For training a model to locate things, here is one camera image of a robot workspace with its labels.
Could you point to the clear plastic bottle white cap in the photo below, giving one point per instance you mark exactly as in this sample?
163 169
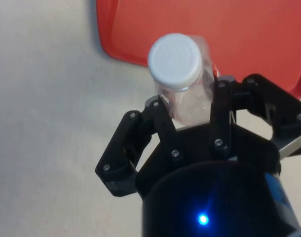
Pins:
176 64

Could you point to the red tray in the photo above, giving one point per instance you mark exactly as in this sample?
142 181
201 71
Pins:
239 32

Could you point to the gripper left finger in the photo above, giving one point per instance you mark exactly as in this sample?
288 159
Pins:
125 145

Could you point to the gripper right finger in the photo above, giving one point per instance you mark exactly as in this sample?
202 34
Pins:
220 116

